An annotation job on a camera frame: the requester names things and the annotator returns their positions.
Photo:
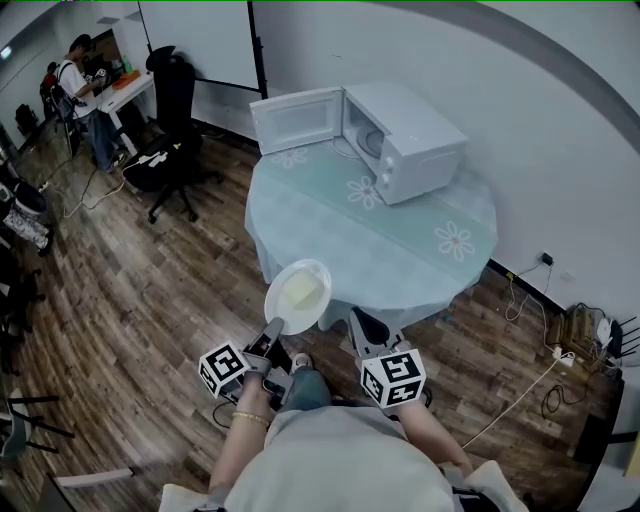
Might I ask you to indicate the person's light shirt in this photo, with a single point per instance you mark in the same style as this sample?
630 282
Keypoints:
340 460

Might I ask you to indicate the person's blue jeans leg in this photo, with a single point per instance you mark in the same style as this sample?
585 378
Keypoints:
307 390

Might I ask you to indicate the light blue floral tablecloth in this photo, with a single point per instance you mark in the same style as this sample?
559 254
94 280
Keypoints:
350 250

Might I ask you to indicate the white microwave appliance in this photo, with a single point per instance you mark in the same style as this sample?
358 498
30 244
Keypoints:
420 145

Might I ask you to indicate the black wall plug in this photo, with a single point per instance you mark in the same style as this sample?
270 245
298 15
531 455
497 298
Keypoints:
547 258

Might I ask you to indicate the white round dish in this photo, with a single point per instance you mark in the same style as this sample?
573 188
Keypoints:
300 315

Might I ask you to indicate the white power strip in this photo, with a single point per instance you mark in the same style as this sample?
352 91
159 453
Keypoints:
564 356

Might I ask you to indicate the white router with black antennas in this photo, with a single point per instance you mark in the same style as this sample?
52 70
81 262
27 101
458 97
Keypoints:
607 330

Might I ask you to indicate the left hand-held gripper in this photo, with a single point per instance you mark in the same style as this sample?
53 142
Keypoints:
222 367

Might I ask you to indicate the black stand pole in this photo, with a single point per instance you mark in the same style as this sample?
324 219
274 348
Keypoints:
257 50

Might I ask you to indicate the white desk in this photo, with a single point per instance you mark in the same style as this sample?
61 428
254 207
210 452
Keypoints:
125 95

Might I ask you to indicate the patterned grey bag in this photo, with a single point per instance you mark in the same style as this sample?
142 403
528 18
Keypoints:
27 220

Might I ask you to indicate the black office chair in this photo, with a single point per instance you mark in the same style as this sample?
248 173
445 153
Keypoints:
172 125

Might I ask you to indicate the white charger on chair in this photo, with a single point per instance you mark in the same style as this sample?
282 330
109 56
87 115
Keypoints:
152 159

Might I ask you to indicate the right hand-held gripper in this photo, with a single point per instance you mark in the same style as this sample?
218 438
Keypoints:
395 375

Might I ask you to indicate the black suitcase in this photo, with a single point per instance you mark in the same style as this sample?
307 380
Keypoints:
26 119

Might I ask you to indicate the person's right forearm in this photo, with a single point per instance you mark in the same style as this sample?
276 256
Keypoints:
432 440

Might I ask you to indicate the person's light shoe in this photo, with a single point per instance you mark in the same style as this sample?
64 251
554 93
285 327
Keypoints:
301 361

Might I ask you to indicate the green bottle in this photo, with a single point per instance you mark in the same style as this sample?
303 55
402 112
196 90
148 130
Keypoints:
126 65

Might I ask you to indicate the person's left forearm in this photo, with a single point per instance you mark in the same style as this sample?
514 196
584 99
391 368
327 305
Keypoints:
240 445

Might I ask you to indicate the white projection screen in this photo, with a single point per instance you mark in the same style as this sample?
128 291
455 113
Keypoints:
200 40

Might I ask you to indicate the glass microwave turntable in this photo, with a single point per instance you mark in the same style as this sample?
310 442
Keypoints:
371 140

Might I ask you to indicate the pale yellow food block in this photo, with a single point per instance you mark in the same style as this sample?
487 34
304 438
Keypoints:
301 289

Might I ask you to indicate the brown cardboard box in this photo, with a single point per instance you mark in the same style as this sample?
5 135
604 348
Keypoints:
575 330

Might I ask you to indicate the orange tray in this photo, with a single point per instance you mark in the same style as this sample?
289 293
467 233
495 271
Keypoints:
126 80

